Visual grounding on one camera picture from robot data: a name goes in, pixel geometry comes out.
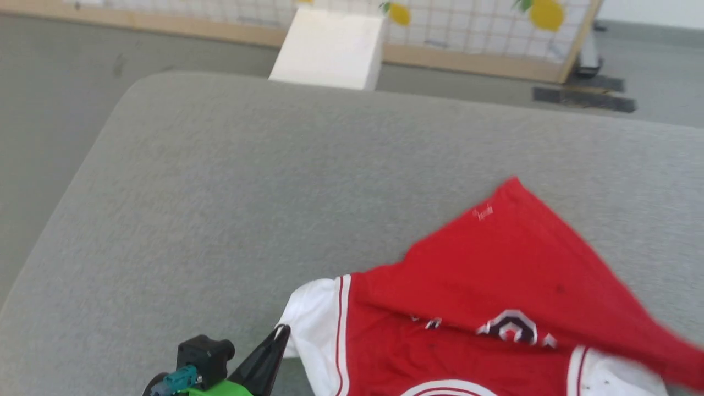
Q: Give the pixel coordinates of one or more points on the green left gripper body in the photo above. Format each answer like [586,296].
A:
[220,389]

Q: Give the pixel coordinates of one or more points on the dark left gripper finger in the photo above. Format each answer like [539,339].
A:
[274,368]
[253,368]

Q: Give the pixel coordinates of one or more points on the red and white sports jersey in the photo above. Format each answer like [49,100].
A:
[495,275]

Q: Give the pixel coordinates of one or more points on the grey fabric sofa cushion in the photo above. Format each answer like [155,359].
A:
[275,192]

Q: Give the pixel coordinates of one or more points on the white rectangular box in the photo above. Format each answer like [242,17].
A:
[330,49]

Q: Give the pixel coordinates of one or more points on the lemon print grid sheet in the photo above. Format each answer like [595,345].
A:
[467,27]

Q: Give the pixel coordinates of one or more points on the long black floor tape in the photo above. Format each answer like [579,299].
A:
[583,100]

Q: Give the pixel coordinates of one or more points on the short black floor tape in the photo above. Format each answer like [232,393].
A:
[597,83]

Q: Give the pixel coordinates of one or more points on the grey metal partition stand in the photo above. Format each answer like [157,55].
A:
[589,55]

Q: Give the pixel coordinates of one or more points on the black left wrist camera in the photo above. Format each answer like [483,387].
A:
[201,352]

